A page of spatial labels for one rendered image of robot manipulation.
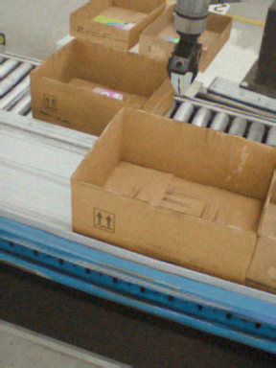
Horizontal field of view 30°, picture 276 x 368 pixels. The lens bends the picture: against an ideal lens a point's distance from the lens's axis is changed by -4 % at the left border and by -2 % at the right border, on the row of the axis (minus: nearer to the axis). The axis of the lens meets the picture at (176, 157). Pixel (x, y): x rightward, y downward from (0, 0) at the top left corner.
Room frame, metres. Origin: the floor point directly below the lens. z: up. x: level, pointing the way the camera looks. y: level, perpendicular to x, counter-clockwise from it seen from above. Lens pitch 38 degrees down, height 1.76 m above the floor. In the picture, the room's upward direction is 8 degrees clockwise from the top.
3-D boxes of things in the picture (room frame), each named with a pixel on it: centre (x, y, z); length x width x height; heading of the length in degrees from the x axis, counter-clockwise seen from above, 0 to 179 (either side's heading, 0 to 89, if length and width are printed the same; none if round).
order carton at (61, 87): (1.47, 0.26, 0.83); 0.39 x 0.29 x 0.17; 74
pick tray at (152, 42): (2.04, 0.02, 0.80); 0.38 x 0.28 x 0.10; 164
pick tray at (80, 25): (2.14, 0.33, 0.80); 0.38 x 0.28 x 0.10; 162
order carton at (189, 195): (0.88, -0.01, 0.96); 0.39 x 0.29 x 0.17; 78
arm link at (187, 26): (1.36, 0.02, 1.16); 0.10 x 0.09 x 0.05; 79
